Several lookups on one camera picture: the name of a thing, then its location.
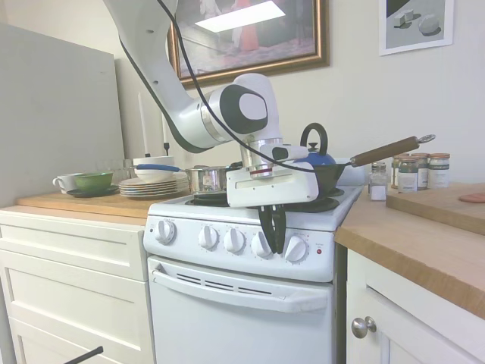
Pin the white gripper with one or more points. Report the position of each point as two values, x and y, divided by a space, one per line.
273 186

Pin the white burner knob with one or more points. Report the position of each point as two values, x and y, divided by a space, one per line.
296 248
208 237
234 240
260 245

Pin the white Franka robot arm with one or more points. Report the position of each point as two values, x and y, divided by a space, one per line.
159 57

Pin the white electric stove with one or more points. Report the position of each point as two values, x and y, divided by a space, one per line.
235 326

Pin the black coil burner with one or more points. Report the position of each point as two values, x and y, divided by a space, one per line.
210 200

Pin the large white oven knob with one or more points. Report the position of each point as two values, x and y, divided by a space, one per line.
164 231

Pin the glass salt shaker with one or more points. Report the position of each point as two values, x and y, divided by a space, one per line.
377 184

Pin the cream dinner plate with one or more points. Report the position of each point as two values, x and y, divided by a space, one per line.
127 182
151 194
151 187
151 190

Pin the white stacked bowl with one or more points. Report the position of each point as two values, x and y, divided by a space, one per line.
155 175
153 160

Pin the silver cabinet knob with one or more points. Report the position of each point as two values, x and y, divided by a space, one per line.
363 327

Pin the spice jar copper lid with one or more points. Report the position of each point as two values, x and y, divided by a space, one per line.
439 170
395 170
407 176
422 170

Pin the white taper candle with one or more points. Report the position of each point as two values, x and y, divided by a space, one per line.
164 129

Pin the wooden cutting board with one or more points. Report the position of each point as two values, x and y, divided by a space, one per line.
435 206

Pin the clear drinking glass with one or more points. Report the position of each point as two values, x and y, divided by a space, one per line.
123 168

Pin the white cabinet with knob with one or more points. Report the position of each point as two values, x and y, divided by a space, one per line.
409 333

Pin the gold framed painting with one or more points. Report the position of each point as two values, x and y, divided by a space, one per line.
265 41

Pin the green bowl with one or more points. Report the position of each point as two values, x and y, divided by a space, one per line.
94 180

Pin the red round coaster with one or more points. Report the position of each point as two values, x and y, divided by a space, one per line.
471 198

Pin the white drawer cabinet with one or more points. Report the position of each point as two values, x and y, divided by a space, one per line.
76 284

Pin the white cup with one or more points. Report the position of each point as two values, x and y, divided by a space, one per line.
64 182

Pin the black rod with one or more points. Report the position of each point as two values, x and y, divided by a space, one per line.
85 354

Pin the tall white panel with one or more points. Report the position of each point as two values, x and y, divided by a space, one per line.
57 113

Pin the grey shapes print large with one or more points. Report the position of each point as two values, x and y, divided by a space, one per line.
417 26

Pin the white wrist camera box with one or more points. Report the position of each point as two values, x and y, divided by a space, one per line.
284 151

